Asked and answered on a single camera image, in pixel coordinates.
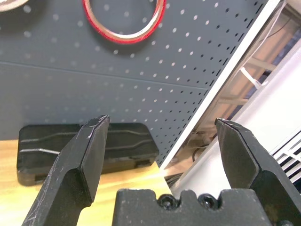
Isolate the white tape roll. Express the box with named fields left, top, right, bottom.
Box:
left=0, top=0, right=28, bottom=12

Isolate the black plastic case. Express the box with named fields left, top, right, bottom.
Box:
left=16, top=122, right=159, bottom=186

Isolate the grey perforated pegboard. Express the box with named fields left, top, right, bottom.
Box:
left=0, top=0, right=282, bottom=170

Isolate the white vent grille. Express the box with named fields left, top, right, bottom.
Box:
left=270, top=131, right=301, bottom=184

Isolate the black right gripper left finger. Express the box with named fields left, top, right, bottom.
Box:
left=21, top=114, right=111, bottom=226

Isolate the red tape roll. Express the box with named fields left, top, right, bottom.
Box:
left=81, top=0, right=167, bottom=45

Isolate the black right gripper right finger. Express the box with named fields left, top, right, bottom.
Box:
left=214, top=117, right=301, bottom=226

